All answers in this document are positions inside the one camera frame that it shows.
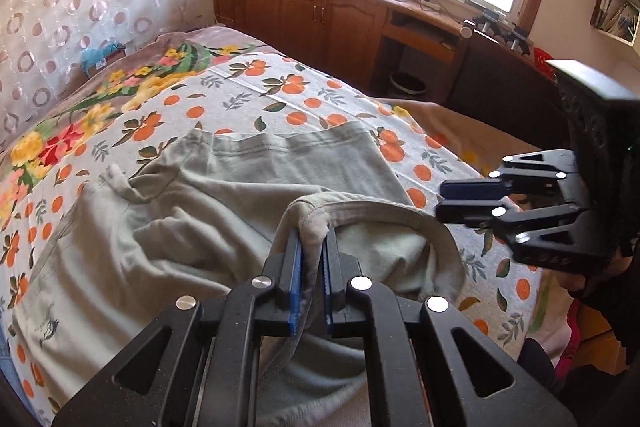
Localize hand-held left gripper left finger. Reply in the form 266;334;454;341
52;227;306;427

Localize floral blanket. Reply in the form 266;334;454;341
0;27;281;188

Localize white wall shelf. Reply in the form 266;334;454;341
590;0;640;45

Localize black chair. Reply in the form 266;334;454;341
445;29;566;112

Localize black stand device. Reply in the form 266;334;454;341
472;9;533;55

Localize dark basin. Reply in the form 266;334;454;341
390;72;427;95

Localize red basket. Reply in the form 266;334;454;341
532;47;557;80

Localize grey pants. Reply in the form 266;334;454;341
12;127;468;427

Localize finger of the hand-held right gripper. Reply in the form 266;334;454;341
439;149;581;202
435;199;613;275

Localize wooden cabinet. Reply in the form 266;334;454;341
211;0;561;108

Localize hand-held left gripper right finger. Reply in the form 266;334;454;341
322;227;578;427

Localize bed with orange-print sheet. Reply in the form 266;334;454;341
0;54;543;413

